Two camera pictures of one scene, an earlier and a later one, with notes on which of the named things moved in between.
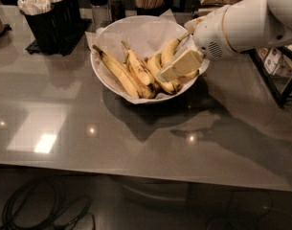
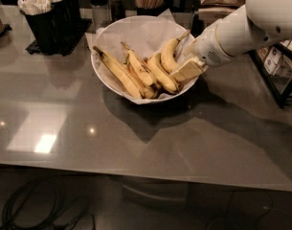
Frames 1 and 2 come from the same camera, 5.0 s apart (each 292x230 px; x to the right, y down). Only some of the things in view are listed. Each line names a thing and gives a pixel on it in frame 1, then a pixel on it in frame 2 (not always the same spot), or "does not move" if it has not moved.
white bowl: x=146 y=58 does not move
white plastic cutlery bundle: x=39 y=2 does not move
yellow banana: x=155 y=62 does not move
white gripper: x=210 y=37 to x=205 y=47
